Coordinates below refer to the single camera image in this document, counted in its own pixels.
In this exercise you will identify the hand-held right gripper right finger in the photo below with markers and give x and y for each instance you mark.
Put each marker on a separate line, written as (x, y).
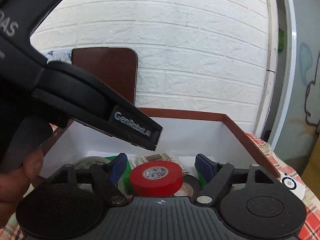
(203, 165)

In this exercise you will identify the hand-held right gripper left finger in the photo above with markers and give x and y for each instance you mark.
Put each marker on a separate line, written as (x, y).
(118, 165)

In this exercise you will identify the black tape roll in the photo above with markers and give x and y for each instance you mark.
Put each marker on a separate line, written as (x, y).
(190, 178)

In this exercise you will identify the red tape roll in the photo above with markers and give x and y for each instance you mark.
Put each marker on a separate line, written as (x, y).
(140, 182)

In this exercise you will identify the green patterned tissue pack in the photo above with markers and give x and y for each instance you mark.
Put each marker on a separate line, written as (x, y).
(87, 161)

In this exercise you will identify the clear bag with white label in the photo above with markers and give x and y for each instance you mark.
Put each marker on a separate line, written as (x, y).
(172, 158)

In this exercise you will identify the brown box with white inside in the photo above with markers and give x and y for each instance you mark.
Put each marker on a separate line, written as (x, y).
(175, 135)

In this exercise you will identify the person's left hand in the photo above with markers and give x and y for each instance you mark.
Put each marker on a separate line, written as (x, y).
(15, 187)

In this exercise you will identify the brown wooden headboard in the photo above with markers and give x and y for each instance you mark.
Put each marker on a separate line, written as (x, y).
(105, 75)

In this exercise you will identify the floral plastic sheet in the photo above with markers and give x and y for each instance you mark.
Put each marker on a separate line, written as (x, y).
(60, 55)

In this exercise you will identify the white device with round button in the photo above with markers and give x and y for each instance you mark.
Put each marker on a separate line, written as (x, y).
(298, 188)

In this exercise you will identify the plaid blanket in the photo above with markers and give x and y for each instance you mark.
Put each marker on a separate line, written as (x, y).
(310, 220)

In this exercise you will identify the grey cartoon printed door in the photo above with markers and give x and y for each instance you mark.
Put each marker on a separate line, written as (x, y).
(307, 80)

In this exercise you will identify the small green object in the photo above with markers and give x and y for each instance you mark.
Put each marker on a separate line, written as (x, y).
(281, 41)

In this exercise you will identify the white door frame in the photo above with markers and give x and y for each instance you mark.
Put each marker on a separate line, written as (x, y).
(288, 55)

